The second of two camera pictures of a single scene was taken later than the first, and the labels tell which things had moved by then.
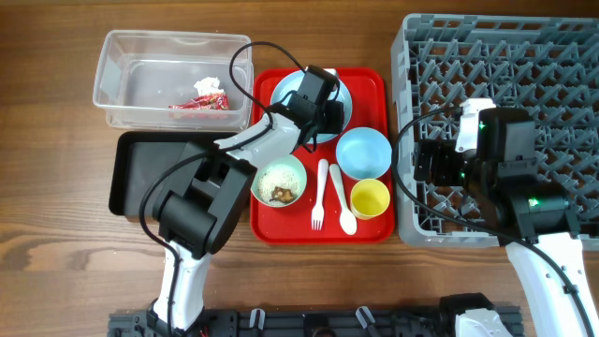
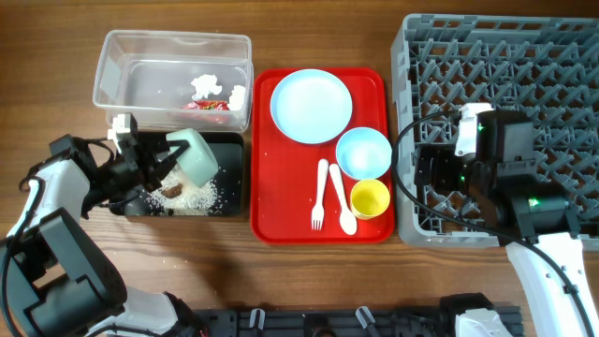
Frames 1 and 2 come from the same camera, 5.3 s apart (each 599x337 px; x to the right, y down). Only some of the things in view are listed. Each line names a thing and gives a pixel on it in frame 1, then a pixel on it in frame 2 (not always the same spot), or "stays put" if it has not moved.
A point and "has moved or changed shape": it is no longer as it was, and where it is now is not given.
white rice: [278, 176] has moved or changed shape
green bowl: [280, 182] has moved or changed shape
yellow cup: [370, 198] stays put
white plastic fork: [318, 211] stays put
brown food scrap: [282, 195] has moved or changed shape
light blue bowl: [363, 153] stays put
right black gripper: [444, 152] stays put
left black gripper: [336, 124] → [149, 178]
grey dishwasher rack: [545, 64] stays put
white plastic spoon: [347, 220] stays put
